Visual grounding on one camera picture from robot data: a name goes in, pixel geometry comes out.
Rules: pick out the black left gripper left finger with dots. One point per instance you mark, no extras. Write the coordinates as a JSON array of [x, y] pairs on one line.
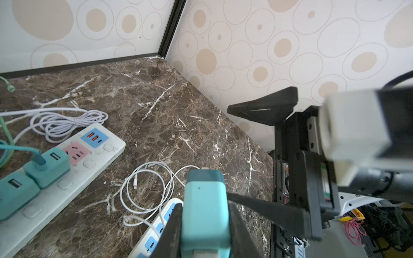
[[169, 244]]

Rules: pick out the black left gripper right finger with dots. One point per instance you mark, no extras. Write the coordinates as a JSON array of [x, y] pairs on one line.
[[242, 243]]

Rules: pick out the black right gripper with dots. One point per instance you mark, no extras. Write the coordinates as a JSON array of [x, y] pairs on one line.
[[306, 193]]

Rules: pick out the blue white power strip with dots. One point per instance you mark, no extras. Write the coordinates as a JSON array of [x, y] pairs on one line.
[[149, 240]]

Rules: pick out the teal charger plug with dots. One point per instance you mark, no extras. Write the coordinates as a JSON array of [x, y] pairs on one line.
[[57, 163], [205, 230], [17, 190]]

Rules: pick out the multicolour white power strip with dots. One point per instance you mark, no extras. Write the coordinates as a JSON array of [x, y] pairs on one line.
[[90, 151]]

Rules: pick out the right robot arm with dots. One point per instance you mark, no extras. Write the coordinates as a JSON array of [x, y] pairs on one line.
[[374, 183]]

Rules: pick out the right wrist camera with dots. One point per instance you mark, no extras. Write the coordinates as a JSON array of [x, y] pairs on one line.
[[368, 129]]

